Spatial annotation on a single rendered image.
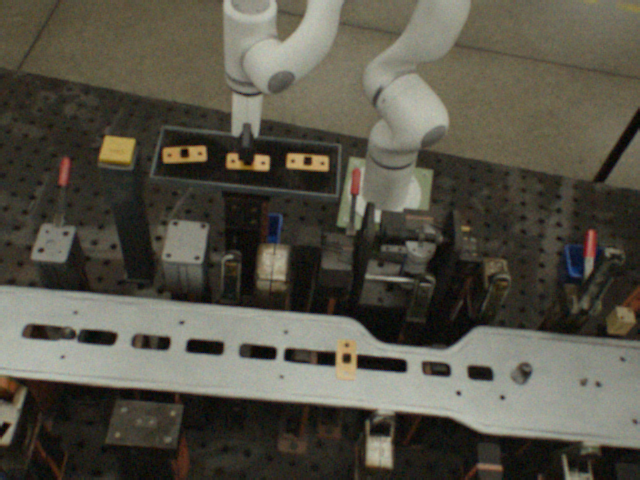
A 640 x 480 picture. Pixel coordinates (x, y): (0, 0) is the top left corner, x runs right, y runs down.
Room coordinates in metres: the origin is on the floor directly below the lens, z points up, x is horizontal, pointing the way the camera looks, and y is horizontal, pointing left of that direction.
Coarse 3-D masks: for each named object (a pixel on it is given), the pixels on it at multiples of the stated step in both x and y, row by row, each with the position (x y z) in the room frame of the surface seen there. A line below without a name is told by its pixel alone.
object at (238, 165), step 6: (228, 156) 0.96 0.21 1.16; (234, 156) 0.96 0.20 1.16; (258, 156) 0.97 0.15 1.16; (264, 156) 0.97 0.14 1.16; (228, 162) 0.94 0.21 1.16; (240, 162) 0.95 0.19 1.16; (246, 162) 0.94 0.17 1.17; (252, 162) 0.95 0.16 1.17; (258, 162) 0.95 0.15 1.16; (228, 168) 0.93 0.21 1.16; (234, 168) 0.93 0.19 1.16; (240, 168) 0.93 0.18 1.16; (246, 168) 0.93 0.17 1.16; (252, 168) 0.94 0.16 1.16; (258, 168) 0.94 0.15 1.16; (264, 168) 0.94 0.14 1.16
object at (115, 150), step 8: (104, 144) 0.94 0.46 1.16; (112, 144) 0.94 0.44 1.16; (120, 144) 0.94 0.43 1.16; (128, 144) 0.95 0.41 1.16; (104, 152) 0.92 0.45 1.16; (112, 152) 0.92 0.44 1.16; (120, 152) 0.92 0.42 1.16; (128, 152) 0.93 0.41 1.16; (104, 160) 0.90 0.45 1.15; (112, 160) 0.90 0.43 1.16; (120, 160) 0.90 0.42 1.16; (128, 160) 0.91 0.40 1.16
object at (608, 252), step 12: (612, 252) 0.84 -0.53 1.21; (600, 264) 0.83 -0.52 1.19; (612, 264) 0.82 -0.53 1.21; (588, 276) 0.83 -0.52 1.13; (600, 276) 0.83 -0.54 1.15; (612, 276) 0.80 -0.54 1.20; (588, 288) 0.81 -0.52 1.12; (600, 288) 0.82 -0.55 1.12; (576, 312) 0.80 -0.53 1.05; (588, 312) 0.81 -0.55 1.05
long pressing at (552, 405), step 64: (0, 320) 0.60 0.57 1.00; (64, 320) 0.62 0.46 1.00; (128, 320) 0.64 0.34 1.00; (192, 320) 0.67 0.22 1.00; (256, 320) 0.69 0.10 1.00; (320, 320) 0.71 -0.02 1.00; (128, 384) 0.52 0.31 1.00; (192, 384) 0.54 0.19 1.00; (256, 384) 0.56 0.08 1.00; (320, 384) 0.58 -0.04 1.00; (384, 384) 0.60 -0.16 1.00; (448, 384) 0.62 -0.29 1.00; (512, 384) 0.65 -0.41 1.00; (576, 384) 0.67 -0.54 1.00
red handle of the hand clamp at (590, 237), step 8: (592, 232) 0.93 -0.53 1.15; (584, 240) 0.92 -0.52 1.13; (592, 240) 0.92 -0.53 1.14; (584, 248) 0.91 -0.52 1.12; (592, 248) 0.90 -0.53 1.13; (584, 256) 0.89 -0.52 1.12; (592, 256) 0.89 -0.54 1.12; (584, 264) 0.88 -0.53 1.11; (592, 264) 0.88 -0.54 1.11; (584, 272) 0.87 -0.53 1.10; (584, 280) 0.85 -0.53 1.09; (584, 304) 0.81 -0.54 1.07
